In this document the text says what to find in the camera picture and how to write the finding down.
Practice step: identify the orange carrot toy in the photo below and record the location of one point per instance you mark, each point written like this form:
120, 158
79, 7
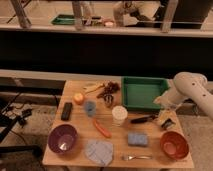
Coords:
101, 129

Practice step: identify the blue small cup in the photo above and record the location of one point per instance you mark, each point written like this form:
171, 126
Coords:
90, 108

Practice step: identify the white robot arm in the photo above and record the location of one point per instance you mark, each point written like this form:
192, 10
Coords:
185, 85

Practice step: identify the black rectangular block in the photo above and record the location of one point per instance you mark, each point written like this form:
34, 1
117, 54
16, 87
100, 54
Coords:
67, 109

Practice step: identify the grey-blue folded cloth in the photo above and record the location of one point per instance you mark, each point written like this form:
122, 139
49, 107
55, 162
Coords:
99, 152

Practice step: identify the green plastic tray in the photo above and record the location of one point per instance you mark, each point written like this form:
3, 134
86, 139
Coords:
139, 93

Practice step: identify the orange bowl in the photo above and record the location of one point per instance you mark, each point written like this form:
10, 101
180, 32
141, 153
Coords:
174, 145

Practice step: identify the yellow banana toy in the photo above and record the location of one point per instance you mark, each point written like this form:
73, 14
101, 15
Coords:
92, 87

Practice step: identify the blue sponge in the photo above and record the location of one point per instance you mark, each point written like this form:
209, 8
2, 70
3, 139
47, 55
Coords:
137, 139

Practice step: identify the wooden table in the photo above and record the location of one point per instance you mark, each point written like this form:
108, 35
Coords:
87, 131

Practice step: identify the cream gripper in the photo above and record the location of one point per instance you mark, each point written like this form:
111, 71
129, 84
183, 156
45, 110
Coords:
164, 119

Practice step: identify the purple bowl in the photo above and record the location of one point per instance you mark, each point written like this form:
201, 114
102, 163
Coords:
62, 139

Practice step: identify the orange round fruit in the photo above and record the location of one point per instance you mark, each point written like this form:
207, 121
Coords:
79, 98

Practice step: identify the silver fork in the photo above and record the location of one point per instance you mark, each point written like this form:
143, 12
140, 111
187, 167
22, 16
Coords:
129, 157

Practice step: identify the black dish brush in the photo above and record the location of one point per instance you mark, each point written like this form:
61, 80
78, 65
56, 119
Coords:
143, 119

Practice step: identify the red round object in background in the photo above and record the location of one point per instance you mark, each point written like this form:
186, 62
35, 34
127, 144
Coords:
108, 23

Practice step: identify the white cup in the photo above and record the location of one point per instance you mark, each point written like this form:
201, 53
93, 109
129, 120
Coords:
119, 114

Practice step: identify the green tray in background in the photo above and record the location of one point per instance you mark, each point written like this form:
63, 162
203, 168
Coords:
63, 19

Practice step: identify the metal cookie cutter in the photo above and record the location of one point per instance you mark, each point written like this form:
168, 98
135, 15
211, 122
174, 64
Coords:
108, 99

